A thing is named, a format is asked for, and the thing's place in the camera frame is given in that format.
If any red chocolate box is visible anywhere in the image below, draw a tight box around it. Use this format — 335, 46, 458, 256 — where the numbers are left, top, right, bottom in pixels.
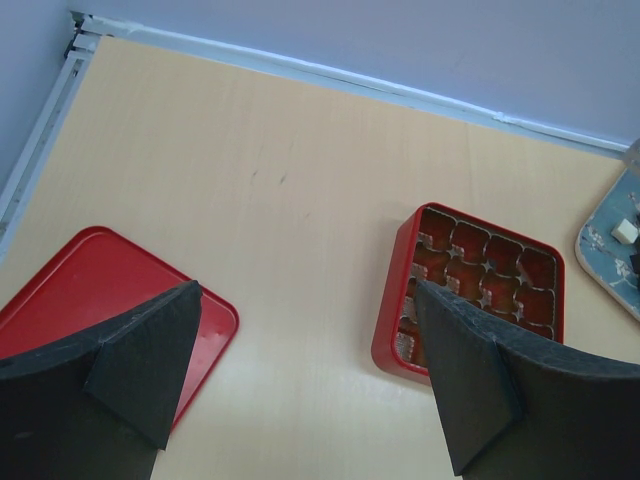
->
371, 202, 565, 385

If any blue floral tray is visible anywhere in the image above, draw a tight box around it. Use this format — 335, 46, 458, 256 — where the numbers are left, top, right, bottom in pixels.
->
575, 170, 639, 319

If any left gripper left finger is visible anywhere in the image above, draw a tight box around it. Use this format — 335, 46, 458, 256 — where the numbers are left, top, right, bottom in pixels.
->
1, 281, 202, 479

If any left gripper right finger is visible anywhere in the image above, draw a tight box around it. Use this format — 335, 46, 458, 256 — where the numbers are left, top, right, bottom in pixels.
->
414, 281, 639, 479

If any red box lid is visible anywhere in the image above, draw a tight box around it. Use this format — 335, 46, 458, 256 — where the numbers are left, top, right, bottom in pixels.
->
1, 226, 239, 421

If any white square chocolate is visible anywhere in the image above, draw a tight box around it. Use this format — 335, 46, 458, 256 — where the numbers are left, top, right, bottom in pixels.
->
611, 218, 639, 245

